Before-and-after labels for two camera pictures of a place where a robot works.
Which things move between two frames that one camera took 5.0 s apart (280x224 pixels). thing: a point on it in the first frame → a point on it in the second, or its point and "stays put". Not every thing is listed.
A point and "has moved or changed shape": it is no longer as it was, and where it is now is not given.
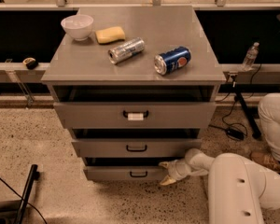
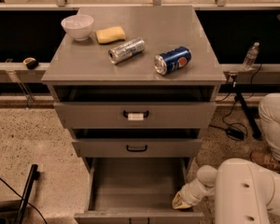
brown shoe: (270, 161) stays put
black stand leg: (257, 134) stays put
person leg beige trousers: (273, 114) stays put
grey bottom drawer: (124, 173) has moved or changed shape
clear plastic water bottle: (250, 57) stays put
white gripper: (176, 170) → (188, 194)
